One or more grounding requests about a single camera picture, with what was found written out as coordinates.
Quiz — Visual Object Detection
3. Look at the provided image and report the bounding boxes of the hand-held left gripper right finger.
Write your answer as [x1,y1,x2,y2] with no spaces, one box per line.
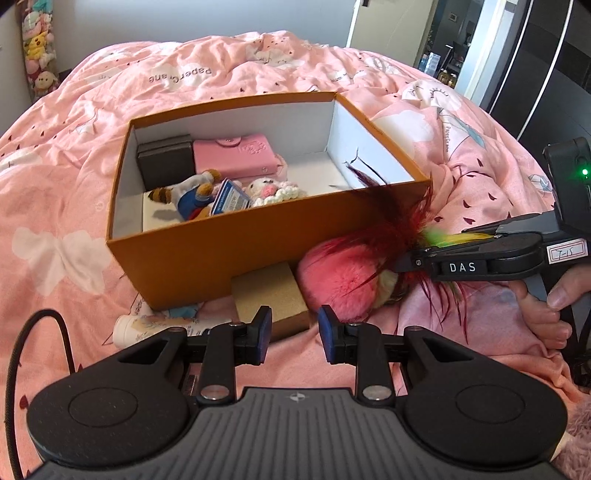
[318,305,481,402]

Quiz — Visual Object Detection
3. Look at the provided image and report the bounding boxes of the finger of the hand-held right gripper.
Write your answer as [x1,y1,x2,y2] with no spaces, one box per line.
[397,242,490,282]

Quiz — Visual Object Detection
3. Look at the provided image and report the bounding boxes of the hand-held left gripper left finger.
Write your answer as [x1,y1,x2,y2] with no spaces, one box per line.
[115,305,271,403]

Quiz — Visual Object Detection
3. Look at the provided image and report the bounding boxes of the red feather toy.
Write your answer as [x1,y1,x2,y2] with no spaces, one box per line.
[344,148,490,344]

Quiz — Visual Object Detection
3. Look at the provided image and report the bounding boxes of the pink fluffy pompom keychain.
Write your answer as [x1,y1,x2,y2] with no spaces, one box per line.
[295,235,416,321]

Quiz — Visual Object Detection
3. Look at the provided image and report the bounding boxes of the orange cardboard box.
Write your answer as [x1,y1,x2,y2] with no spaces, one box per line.
[106,91,433,311]

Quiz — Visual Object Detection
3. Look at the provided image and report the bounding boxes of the blue and white card box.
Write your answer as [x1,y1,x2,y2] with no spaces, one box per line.
[210,179,252,215]

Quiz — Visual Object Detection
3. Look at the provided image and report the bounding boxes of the white crochet bunny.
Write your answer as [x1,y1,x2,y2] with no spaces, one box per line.
[242,178,301,208]

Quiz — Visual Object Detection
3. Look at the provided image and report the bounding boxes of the bear plush keychain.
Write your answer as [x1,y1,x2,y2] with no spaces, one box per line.
[148,168,232,222]

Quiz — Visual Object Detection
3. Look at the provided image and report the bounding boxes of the pink wallet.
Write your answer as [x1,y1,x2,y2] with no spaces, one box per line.
[191,133,289,185]

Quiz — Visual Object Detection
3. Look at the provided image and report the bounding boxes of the person's right hand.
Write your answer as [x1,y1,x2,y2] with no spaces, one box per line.
[517,268,591,350]

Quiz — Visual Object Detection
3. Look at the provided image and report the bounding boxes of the kraft cardboard small box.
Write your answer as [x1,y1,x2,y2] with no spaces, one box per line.
[231,262,311,342]

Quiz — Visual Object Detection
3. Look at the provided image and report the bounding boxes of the white cosmetic tube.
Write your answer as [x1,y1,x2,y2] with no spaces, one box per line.
[113,314,236,349]

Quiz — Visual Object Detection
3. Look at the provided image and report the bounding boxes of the pink fluffy blanket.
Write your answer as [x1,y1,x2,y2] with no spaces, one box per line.
[554,399,591,480]

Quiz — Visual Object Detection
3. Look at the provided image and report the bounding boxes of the dark grey small box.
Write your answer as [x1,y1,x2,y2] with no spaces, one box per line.
[137,134,194,190]

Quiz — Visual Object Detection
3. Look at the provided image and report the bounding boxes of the black wardrobe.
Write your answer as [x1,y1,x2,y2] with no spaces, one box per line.
[489,0,591,158]

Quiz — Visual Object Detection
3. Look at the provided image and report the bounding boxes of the shelf of bottles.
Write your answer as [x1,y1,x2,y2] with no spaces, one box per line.
[418,41,462,88]

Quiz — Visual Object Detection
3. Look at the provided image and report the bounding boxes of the white door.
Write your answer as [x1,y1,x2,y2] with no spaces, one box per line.
[346,0,439,61]

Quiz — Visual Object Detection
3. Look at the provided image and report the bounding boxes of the pink printed duvet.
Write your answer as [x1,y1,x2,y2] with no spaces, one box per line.
[0,30,591,462]

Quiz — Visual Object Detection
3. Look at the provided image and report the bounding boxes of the hanging plush toy column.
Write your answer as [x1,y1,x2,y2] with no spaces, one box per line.
[16,0,61,102]

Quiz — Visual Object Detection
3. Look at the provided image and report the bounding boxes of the black cable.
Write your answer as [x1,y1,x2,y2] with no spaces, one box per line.
[7,308,81,480]

